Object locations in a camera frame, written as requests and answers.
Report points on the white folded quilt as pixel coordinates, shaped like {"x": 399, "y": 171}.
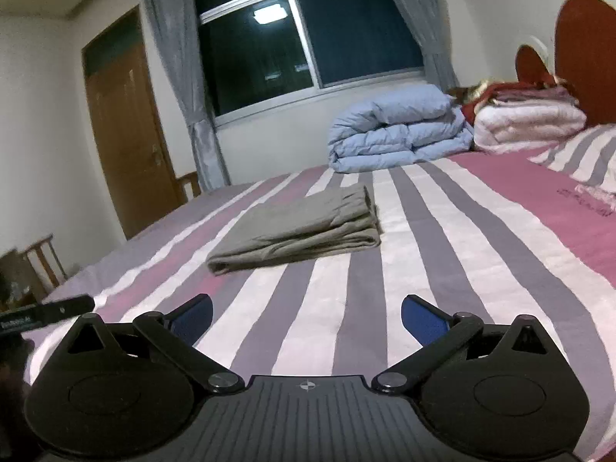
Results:
{"x": 529, "y": 125}

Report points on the pink grey striped bed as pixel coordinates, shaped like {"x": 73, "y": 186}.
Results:
{"x": 457, "y": 231}

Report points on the grey curtain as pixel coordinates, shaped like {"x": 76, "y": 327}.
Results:
{"x": 183, "y": 57}
{"x": 423, "y": 14}

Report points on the red-brown wooden headboard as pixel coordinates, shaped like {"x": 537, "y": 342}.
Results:
{"x": 587, "y": 48}

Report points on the window with white frame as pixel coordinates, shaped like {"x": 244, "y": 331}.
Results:
{"x": 308, "y": 43}

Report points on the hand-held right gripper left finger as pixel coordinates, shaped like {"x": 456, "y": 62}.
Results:
{"x": 195, "y": 316}

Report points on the light blue folded duvet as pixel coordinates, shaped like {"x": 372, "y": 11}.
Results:
{"x": 399, "y": 130}

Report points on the red folded blanket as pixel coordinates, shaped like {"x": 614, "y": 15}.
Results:
{"x": 500, "y": 90}

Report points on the brown wooden door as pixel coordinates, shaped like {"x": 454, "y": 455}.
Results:
{"x": 127, "y": 130}

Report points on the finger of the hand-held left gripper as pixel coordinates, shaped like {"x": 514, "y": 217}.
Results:
{"x": 53, "y": 310}

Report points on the striped pillow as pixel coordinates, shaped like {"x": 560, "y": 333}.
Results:
{"x": 582, "y": 151}

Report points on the wooden chair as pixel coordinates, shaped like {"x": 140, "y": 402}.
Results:
{"x": 45, "y": 262}
{"x": 190, "y": 185}

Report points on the grey pants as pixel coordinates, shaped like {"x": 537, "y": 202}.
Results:
{"x": 298, "y": 231}

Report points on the mauve folded cloth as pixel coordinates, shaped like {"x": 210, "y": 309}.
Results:
{"x": 534, "y": 95}

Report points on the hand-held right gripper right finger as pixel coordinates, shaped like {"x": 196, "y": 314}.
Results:
{"x": 423, "y": 320}

